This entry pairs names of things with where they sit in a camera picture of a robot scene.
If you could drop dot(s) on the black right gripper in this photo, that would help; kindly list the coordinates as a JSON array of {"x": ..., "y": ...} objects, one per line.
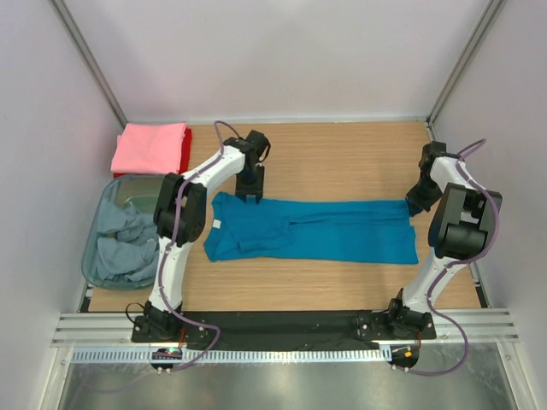
[{"x": 416, "y": 203}]

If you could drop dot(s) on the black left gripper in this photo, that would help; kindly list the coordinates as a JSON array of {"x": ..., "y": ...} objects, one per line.
[{"x": 256, "y": 190}]

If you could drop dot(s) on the blue t shirt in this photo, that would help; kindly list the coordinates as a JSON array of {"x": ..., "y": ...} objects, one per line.
[{"x": 365, "y": 232}]

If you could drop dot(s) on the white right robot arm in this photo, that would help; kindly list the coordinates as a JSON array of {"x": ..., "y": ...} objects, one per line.
[{"x": 463, "y": 229}]

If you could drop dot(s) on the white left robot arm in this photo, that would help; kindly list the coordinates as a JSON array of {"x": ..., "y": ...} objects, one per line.
[{"x": 180, "y": 218}]

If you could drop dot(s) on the red folded t shirt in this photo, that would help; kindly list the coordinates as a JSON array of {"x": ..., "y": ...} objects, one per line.
[{"x": 186, "y": 149}]

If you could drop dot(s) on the pink folded t shirt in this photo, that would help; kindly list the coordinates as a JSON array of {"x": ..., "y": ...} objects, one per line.
[{"x": 149, "y": 148}]

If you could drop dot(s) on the grey t shirt in basket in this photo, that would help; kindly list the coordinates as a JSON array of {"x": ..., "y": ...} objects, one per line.
[{"x": 127, "y": 245}]

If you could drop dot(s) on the teal mesh laundry basket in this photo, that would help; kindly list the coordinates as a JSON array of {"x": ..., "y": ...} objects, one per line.
[{"x": 140, "y": 191}]

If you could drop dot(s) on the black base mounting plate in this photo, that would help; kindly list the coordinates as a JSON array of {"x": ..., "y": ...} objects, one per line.
[{"x": 279, "y": 331}]

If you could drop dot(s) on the white slotted cable duct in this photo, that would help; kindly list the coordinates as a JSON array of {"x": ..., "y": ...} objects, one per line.
[{"x": 169, "y": 355}]

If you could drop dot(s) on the right aluminium corner post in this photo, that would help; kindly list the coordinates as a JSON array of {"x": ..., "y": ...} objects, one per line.
[{"x": 479, "y": 33}]

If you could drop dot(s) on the aluminium corner post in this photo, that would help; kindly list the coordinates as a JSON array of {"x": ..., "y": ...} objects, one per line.
[
  {"x": 479, "y": 33},
  {"x": 83, "y": 49}
]

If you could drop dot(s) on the aluminium frame rail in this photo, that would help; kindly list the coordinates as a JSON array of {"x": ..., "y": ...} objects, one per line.
[{"x": 484, "y": 325}]

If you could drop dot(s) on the left aluminium corner post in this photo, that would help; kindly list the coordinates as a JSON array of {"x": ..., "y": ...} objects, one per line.
[{"x": 83, "y": 49}]

